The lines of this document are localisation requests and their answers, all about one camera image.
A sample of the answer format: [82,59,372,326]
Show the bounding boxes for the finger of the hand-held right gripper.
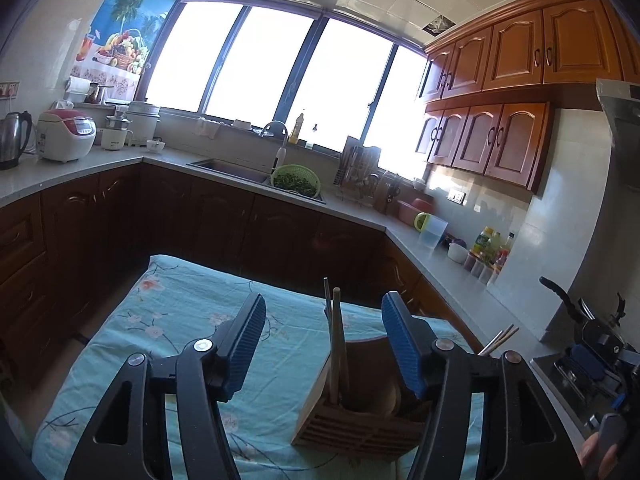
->
[566,342,610,385]
[579,294,630,348]

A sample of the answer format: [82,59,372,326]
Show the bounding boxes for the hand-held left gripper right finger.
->
[381,291,583,480]

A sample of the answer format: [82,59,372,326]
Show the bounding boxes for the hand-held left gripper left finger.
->
[64,292,267,480]

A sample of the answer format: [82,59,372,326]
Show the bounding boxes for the wooden utensil holder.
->
[291,337,441,463]

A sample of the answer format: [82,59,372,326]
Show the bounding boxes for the person's right hand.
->
[579,430,608,480]

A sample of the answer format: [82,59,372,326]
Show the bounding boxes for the gas stove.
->
[530,355,601,436]

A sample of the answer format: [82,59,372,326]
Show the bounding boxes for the teal floral tablecloth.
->
[31,254,486,480]

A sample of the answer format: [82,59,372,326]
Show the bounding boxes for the row of spice jars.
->
[465,255,496,283]

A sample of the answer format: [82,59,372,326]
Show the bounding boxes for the clear measuring jug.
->
[419,215,448,250]

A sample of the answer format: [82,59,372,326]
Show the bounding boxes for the yellow drink bottle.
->
[472,227,493,263]

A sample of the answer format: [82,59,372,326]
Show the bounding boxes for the dark wooden base cabinets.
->
[0,162,481,391]

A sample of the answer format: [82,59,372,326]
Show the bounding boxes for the pink box with red lid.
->
[396,197,435,226]

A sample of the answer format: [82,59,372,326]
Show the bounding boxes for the dark knife block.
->
[375,172,402,213]

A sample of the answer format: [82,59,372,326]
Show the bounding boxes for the green colander with greens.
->
[270,164,321,197]

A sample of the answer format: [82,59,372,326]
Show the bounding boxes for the steel kitchen sink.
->
[186,157,328,206]

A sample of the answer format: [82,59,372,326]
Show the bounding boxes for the dish rack with knives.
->
[334,136,383,206]

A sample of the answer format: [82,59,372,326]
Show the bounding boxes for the steel range hood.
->
[595,78,640,161]

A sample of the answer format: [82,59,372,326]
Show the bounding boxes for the white dish cloth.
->
[196,117,223,140]

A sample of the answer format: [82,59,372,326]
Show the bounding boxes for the chrome sink faucet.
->
[261,121,290,171]

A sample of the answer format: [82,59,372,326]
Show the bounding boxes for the large white electric cooker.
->
[125,101,162,146]

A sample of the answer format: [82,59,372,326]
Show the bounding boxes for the small white steamer pot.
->
[101,114,134,152]

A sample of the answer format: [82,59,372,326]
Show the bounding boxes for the white pink rice cooker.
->
[36,108,97,163]

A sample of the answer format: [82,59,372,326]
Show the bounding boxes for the large kitchen window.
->
[142,0,431,181]

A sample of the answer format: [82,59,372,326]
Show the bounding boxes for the steel electric kettle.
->
[0,111,33,171]

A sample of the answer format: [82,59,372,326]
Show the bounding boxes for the wooden wall cabinets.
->
[415,0,640,196]

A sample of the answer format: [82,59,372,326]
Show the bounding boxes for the tropical fruit wall poster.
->
[70,0,182,103]

